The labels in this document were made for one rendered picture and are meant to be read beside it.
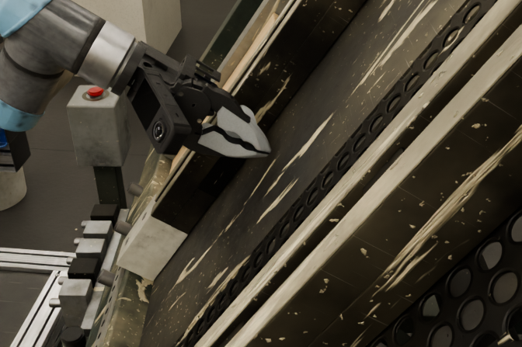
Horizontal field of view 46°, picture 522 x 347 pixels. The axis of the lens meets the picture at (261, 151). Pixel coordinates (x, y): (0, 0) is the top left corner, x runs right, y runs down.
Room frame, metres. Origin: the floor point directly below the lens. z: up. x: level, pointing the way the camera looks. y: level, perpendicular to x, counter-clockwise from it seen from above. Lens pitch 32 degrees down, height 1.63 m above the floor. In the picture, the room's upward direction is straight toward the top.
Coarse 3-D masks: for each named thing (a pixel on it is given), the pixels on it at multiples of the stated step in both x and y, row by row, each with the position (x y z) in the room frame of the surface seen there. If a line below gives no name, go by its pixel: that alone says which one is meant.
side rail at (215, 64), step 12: (240, 0) 1.39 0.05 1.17; (252, 0) 1.37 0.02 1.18; (240, 12) 1.37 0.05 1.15; (252, 12) 1.37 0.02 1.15; (228, 24) 1.37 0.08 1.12; (240, 24) 1.37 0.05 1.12; (216, 36) 1.39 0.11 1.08; (228, 36) 1.37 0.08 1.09; (216, 48) 1.38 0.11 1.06; (228, 48) 1.38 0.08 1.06; (204, 60) 1.38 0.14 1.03; (216, 60) 1.38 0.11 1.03
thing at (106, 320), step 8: (120, 272) 0.77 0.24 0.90; (120, 280) 0.76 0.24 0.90; (112, 288) 0.76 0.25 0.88; (112, 296) 0.72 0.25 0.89; (112, 304) 0.70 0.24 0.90; (104, 312) 0.70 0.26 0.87; (112, 312) 0.68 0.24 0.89; (104, 320) 0.68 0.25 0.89; (104, 328) 0.65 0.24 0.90; (104, 336) 0.64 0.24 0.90; (96, 344) 0.63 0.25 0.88
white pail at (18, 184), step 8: (0, 176) 2.12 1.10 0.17; (8, 176) 2.14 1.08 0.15; (16, 176) 2.18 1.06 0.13; (24, 176) 2.27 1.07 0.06; (0, 184) 2.11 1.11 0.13; (8, 184) 2.14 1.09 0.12; (16, 184) 2.17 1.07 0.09; (24, 184) 2.23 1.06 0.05; (0, 192) 2.11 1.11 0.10; (8, 192) 2.13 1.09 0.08; (16, 192) 2.17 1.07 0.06; (24, 192) 2.22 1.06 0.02; (0, 200) 2.11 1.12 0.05; (8, 200) 2.13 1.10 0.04; (16, 200) 2.16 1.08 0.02; (0, 208) 2.10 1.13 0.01
